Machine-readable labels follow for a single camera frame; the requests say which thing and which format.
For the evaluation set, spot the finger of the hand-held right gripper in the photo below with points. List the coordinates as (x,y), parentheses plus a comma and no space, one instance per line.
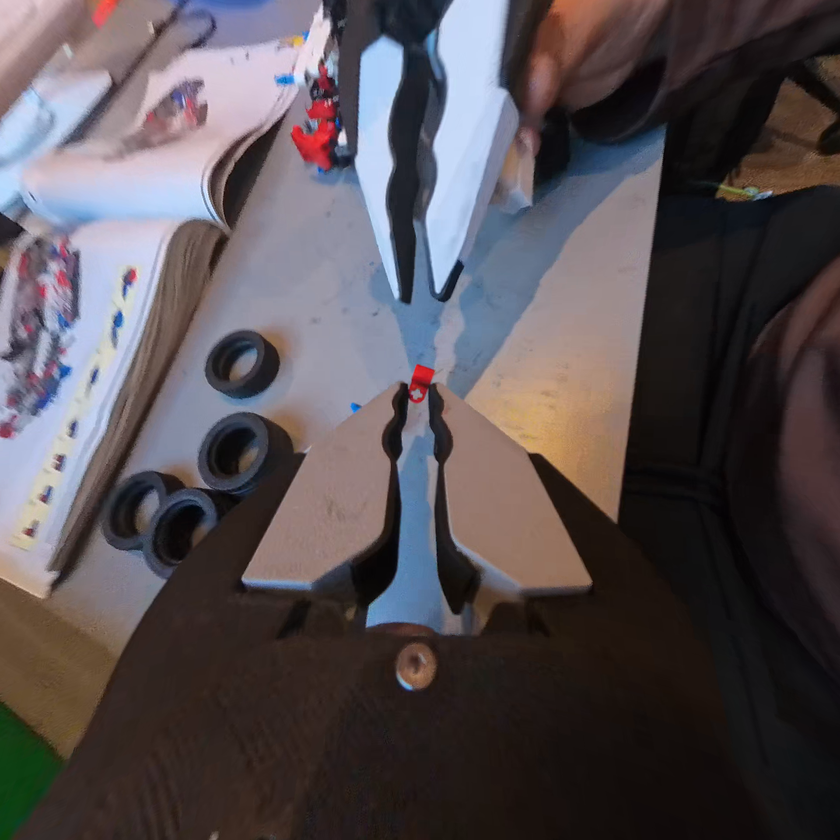
(472,131)
(374,131)

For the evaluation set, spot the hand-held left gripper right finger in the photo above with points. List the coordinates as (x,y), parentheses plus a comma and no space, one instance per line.
(512,518)

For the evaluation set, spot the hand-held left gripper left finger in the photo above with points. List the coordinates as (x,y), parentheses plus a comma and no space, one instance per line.
(328,518)

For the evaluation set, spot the small red connector brick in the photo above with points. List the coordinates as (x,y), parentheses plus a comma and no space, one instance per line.
(420,380)

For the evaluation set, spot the person's right forearm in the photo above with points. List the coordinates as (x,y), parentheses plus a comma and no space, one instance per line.
(735,39)

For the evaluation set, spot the grey desk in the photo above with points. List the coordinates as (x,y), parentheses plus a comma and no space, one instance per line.
(558,328)

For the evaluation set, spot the person's right hand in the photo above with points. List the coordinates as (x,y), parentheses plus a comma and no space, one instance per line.
(590,52)

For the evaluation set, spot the toy brick car model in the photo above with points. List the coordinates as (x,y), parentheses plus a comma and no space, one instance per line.
(315,141)

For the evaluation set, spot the wide black rubber tyre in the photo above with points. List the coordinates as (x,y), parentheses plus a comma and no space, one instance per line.
(210,466)
(157,544)

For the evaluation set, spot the narrow black rubber tyre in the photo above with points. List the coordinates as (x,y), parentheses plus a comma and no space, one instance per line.
(216,374)
(115,518)

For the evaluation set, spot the open instruction book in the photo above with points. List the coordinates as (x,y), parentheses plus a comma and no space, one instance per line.
(131,262)

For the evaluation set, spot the person's brown shirt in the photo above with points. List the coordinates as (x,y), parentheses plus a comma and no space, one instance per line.
(800,459)

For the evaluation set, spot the beige wooden table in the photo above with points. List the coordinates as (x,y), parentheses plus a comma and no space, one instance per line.
(46,656)

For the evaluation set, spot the pale white plastic item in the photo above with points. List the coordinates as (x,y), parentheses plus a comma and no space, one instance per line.
(39,131)

